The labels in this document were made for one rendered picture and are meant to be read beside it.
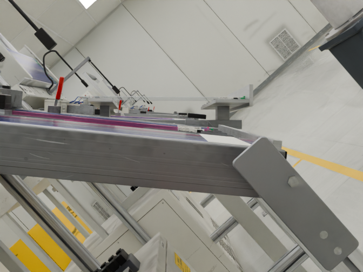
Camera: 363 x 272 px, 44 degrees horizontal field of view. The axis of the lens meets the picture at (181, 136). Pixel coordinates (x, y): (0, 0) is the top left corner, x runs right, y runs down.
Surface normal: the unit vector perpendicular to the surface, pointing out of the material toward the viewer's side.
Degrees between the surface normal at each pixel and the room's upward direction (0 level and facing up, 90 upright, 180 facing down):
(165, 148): 90
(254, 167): 90
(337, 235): 90
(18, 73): 90
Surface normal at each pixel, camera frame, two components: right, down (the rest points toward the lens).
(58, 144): 0.02, 0.05
